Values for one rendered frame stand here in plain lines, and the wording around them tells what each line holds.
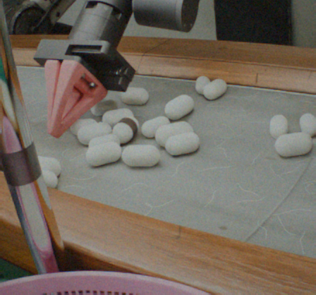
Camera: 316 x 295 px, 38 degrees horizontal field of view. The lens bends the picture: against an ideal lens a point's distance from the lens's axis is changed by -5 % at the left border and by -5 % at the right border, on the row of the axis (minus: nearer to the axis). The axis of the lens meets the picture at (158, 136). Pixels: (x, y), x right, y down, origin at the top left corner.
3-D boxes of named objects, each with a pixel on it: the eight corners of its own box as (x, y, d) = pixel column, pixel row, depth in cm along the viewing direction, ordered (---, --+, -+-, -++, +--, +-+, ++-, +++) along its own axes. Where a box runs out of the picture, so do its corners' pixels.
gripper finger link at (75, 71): (49, 125, 46) (84, 44, 48) (3, 116, 49) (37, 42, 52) (86, 152, 51) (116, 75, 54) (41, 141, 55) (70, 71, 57)
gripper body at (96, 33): (101, 56, 47) (128, -3, 49) (32, 52, 52) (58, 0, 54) (132, 87, 52) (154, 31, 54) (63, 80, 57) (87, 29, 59)
